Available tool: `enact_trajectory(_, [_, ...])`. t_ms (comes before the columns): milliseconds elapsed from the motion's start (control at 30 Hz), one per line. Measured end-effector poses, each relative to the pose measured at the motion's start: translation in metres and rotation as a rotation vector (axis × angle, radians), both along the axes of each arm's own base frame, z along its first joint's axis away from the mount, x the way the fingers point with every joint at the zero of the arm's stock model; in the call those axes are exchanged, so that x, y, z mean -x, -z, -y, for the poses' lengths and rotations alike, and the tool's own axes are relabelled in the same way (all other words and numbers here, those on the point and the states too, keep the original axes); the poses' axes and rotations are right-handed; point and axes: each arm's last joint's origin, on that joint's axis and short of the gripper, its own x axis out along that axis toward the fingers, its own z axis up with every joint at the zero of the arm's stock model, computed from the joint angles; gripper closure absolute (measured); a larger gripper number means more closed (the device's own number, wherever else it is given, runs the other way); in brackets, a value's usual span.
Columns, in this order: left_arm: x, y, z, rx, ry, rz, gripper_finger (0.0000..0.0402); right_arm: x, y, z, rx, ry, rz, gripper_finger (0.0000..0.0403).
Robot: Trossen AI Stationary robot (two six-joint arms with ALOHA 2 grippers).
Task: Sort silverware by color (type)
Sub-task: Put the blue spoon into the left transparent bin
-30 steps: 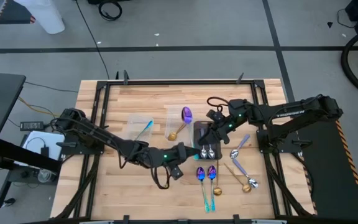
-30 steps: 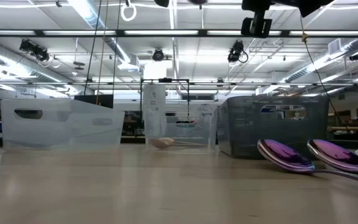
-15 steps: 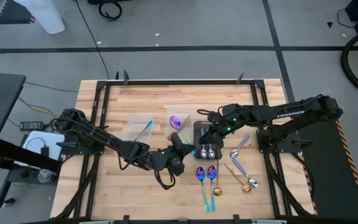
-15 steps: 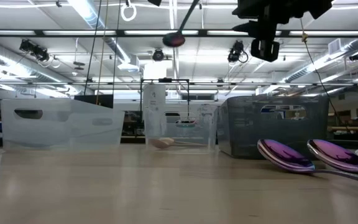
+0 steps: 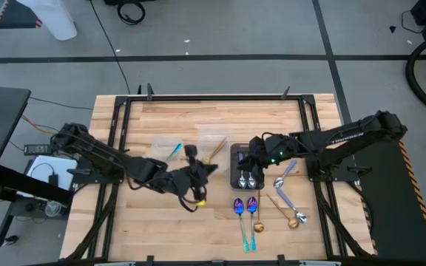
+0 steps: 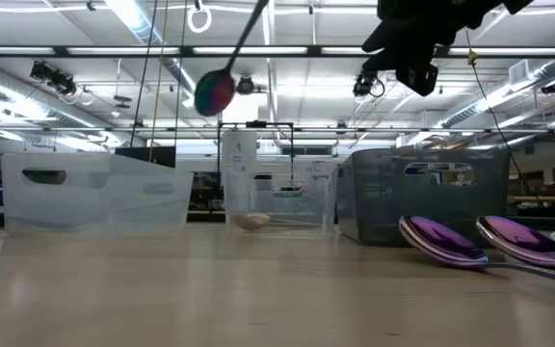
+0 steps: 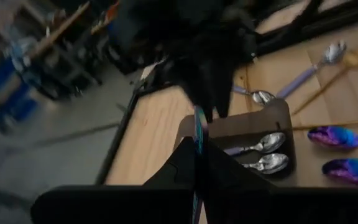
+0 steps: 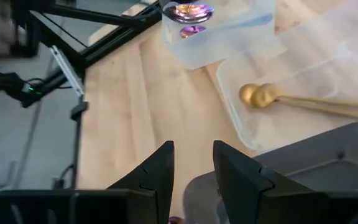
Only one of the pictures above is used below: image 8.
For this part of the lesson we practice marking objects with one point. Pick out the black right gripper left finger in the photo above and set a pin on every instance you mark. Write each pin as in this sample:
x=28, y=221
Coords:
x=160, y=180

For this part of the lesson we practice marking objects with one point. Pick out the iridescent rainbow spoon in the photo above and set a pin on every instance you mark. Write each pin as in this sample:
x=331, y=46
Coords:
x=188, y=12

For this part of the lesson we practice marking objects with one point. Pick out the dark grey plastic bin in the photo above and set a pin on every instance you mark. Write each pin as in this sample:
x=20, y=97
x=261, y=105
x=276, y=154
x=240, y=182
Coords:
x=322, y=146

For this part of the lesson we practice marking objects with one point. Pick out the white light bar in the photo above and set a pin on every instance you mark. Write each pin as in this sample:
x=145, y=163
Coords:
x=67, y=70

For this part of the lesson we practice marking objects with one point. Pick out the small clear plastic bin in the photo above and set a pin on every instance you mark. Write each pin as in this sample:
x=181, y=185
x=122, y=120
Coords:
x=228, y=43

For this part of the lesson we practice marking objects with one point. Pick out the black aluminium frame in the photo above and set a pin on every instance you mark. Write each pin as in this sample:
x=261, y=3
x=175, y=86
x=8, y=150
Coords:
x=104, y=18

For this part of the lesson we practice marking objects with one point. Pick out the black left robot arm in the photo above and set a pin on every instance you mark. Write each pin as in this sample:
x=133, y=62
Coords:
x=2, y=82

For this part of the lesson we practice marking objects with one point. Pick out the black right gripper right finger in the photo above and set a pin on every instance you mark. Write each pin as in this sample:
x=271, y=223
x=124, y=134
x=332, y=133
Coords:
x=241, y=186

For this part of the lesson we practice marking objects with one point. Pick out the gold spoon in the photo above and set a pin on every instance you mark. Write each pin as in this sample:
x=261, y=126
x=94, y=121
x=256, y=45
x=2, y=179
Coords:
x=246, y=93
x=264, y=95

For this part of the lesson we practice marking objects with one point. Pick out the large clear plastic bin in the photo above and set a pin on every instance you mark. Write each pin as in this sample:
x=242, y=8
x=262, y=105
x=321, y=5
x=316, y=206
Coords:
x=291, y=130

